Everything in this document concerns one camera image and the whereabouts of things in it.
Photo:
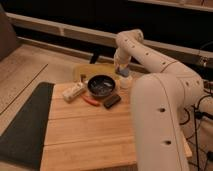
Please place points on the dark ceramic bowl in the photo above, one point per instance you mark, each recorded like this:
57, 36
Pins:
101, 86

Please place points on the long wooden rail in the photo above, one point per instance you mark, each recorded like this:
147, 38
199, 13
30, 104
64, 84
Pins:
198, 57

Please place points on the blue small object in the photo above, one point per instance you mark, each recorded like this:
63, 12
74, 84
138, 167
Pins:
124, 72

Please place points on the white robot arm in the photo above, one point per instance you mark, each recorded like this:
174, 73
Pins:
155, 100

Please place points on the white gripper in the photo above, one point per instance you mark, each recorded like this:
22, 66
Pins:
121, 63

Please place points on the black floor mat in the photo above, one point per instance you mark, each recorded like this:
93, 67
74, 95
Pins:
23, 140

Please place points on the wooden table board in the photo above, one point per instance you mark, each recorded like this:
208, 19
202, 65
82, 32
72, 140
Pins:
81, 137

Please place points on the black rectangular block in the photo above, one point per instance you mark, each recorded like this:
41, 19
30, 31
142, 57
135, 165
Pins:
108, 103

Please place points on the white rectangular box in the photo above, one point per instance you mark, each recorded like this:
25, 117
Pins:
74, 91

